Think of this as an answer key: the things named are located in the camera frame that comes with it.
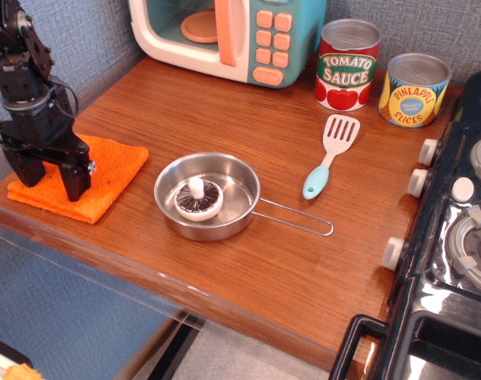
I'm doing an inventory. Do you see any white spatula blue handle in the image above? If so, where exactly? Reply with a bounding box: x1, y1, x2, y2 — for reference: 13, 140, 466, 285
302, 114, 361, 200

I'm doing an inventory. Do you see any orange towel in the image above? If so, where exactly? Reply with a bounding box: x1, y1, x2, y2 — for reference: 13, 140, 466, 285
7, 135, 149, 224

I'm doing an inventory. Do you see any white stove knob rear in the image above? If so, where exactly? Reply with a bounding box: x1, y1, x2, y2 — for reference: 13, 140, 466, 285
419, 139, 439, 167

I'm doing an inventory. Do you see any white stove knob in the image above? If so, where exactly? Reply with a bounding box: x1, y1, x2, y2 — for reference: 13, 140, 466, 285
419, 139, 439, 167
381, 237, 405, 271
407, 169, 428, 199

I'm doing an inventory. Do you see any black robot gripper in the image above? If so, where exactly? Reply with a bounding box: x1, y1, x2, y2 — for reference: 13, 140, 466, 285
0, 85, 96, 202

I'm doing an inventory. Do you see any tomato sauce can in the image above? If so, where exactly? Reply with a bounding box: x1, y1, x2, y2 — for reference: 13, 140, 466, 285
315, 18, 381, 112

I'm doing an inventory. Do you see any white stove knob front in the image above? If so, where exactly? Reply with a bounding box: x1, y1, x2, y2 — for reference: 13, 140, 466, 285
381, 237, 405, 271

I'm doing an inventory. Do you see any toy mushroom half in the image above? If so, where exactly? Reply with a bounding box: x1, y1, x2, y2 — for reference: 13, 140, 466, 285
174, 177, 224, 222

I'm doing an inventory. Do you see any orange plush object corner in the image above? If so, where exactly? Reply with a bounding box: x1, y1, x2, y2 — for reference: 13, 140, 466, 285
2, 364, 44, 380

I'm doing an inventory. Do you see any black toy stove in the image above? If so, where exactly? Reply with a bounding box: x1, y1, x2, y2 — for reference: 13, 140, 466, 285
330, 71, 481, 379

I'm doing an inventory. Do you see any toy microwave oven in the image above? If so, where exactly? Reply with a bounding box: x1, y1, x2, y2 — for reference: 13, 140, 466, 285
129, 1, 327, 88

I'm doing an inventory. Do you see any small steel frying pan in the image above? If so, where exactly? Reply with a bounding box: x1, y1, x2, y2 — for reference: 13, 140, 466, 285
153, 152, 334, 241

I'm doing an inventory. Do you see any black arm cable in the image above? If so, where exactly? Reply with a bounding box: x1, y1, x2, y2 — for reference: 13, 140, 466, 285
48, 77, 80, 120

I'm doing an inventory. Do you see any white stove knob middle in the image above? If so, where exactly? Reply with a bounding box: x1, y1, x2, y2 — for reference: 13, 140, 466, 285
407, 169, 428, 199

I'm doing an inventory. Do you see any pineapple slices can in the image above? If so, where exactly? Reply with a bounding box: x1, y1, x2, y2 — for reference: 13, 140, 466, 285
378, 53, 452, 128

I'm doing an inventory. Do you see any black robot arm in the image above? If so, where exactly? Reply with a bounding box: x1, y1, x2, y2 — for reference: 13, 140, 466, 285
0, 1, 95, 201

